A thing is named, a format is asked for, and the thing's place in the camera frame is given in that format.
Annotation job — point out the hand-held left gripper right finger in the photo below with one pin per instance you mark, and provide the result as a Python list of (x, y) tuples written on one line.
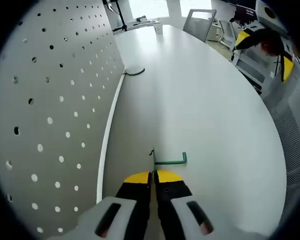
[(172, 192)]

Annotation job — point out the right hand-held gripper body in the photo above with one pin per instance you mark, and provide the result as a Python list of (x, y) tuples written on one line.
[(272, 17)]

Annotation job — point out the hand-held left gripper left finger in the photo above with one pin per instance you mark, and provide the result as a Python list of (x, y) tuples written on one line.
[(135, 195)]

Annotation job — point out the green hook assembly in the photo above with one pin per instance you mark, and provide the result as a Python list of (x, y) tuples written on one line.
[(170, 163)]

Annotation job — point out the white perforated mounting plate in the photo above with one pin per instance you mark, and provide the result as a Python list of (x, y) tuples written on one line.
[(53, 140)]

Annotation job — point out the person's right hand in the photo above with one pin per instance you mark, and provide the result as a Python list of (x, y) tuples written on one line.
[(270, 46)]

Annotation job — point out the dark monitor screen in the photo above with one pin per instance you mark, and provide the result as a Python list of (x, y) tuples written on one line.
[(245, 12)]

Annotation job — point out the grey mesh office chair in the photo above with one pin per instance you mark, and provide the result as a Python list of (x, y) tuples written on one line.
[(290, 140)]

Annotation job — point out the black tripod stand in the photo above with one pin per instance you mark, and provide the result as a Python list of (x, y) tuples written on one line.
[(122, 18)]

